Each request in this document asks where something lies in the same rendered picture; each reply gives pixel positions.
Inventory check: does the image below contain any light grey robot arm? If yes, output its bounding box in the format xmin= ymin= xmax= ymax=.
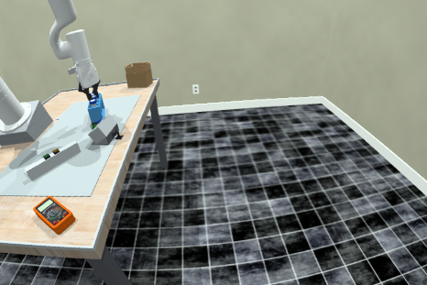
xmin=0 ymin=0 xmax=92 ymax=132

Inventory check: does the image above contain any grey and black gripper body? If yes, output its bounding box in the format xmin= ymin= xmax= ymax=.
xmin=75 ymin=63 xmax=99 ymax=89

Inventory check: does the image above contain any orange digital multimeter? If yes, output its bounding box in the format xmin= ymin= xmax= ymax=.
xmin=33 ymin=196 xmax=75 ymax=235

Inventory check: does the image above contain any small open brown cardboard box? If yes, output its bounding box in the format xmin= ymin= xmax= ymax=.
xmin=125 ymin=62 xmax=153 ymax=88

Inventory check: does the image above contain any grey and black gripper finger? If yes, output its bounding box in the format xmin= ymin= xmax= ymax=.
xmin=78 ymin=82 xmax=93 ymax=101
xmin=92 ymin=82 xmax=100 ymax=98

